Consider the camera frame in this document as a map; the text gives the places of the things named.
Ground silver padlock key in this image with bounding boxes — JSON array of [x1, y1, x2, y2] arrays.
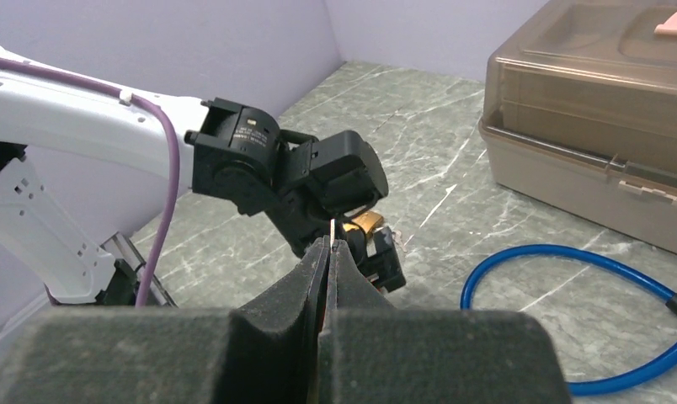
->
[[329, 219, 337, 248]]

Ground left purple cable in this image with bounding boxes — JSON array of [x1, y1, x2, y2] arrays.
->
[[0, 52, 182, 309]]

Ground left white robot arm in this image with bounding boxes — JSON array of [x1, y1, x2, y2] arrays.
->
[[0, 46, 406, 306]]

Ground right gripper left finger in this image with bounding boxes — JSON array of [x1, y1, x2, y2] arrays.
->
[[0, 237, 330, 403]]

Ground brown plastic toolbox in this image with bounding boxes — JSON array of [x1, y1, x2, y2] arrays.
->
[[478, 1, 677, 254]]

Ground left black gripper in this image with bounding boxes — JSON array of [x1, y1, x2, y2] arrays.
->
[[269, 192, 408, 295]]

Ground blue cable lock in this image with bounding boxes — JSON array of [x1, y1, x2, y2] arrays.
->
[[459, 244, 677, 402]]

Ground aluminium rail frame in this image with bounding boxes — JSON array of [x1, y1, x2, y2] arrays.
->
[[101, 232, 177, 308]]

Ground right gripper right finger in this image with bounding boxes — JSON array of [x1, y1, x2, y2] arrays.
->
[[316, 240, 572, 403]]

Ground brass padlock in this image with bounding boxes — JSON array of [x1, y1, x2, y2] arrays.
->
[[343, 210, 385, 239]]

